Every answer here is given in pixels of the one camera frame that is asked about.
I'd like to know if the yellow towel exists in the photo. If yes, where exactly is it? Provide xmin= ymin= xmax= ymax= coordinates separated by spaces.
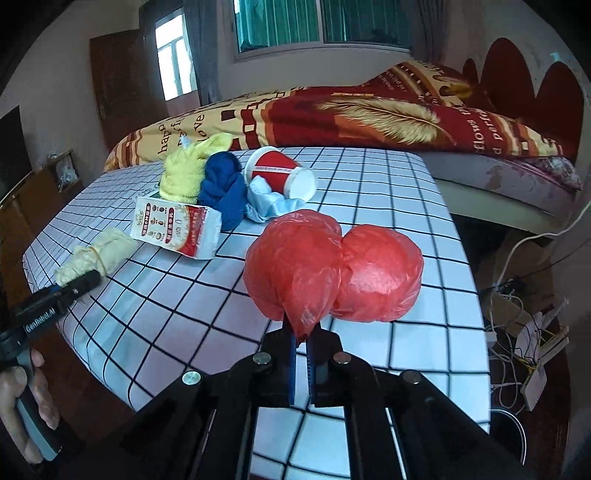
xmin=159 ymin=133 xmax=232 ymax=204

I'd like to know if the red paper cup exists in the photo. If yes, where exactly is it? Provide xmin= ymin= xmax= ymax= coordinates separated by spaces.
xmin=243 ymin=146 xmax=318 ymax=201

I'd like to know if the wooden door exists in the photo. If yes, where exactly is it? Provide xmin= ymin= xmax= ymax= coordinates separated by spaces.
xmin=90 ymin=30 xmax=169 ymax=139

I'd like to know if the pale yellow cloth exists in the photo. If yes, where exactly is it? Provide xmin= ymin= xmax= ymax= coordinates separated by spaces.
xmin=54 ymin=228 xmax=136 ymax=288

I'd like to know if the white power strip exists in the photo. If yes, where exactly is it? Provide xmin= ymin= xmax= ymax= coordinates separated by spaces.
xmin=521 ymin=364 xmax=549 ymax=411

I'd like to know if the small window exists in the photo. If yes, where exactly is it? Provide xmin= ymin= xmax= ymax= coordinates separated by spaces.
xmin=154 ymin=9 xmax=199 ymax=100

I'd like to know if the wooden cabinet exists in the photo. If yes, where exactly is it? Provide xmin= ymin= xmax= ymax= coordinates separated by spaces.
xmin=0 ymin=150 xmax=88 ymax=278

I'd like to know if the grey curtain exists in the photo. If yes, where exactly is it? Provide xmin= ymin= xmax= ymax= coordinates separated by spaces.
xmin=406 ymin=0 xmax=446 ymax=65
xmin=182 ymin=0 xmax=222 ymax=107

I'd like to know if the red and yellow printed quilt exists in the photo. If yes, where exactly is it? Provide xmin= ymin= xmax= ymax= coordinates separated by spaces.
xmin=104 ymin=60 xmax=566 ymax=172

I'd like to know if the person's left hand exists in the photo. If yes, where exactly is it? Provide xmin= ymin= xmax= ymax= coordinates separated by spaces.
xmin=0 ymin=348 xmax=62 ymax=446

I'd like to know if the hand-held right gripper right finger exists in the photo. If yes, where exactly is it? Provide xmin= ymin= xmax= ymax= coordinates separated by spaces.
xmin=305 ymin=324 xmax=532 ymax=480

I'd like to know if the checked tablecloth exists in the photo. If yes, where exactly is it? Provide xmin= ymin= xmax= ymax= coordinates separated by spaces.
xmin=22 ymin=147 xmax=491 ymax=480

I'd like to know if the light blue satin cloth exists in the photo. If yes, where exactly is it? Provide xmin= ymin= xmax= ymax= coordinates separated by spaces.
xmin=247 ymin=179 xmax=308 ymax=223

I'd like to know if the white cable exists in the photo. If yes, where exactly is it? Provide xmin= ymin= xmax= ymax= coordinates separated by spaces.
xmin=496 ymin=189 xmax=591 ymax=289

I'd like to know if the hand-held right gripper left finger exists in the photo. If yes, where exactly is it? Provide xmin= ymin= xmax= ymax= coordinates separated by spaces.
xmin=115 ymin=318 xmax=298 ymax=480

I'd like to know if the white red carton box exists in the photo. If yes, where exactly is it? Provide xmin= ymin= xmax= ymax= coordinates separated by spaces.
xmin=129 ymin=194 xmax=223 ymax=260

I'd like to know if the pink mattress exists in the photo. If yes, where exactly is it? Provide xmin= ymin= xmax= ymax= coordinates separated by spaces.
xmin=425 ymin=152 xmax=585 ymax=222

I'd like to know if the red and white headboard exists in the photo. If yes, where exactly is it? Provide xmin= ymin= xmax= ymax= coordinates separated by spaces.
xmin=462 ymin=37 xmax=585 ymax=160

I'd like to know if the tangle of cables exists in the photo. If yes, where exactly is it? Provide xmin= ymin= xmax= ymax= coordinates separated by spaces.
xmin=485 ymin=277 xmax=571 ymax=416

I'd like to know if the floral pillow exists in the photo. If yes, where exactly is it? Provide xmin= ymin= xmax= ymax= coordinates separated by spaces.
xmin=531 ymin=157 xmax=583 ymax=191

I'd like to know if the dark television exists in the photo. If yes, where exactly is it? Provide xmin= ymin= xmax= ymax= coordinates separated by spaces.
xmin=0 ymin=106 xmax=33 ymax=199

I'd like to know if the red plastic bag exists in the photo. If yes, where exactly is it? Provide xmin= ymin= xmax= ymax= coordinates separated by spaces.
xmin=244 ymin=209 xmax=424 ymax=340

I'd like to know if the large window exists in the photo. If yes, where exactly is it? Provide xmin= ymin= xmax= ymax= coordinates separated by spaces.
xmin=233 ymin=0 xmax=414 ymax=61

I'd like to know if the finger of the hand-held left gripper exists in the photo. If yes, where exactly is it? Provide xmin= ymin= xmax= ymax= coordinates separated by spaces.
xmin=54 ymin=270 xmax=103 ymax=302

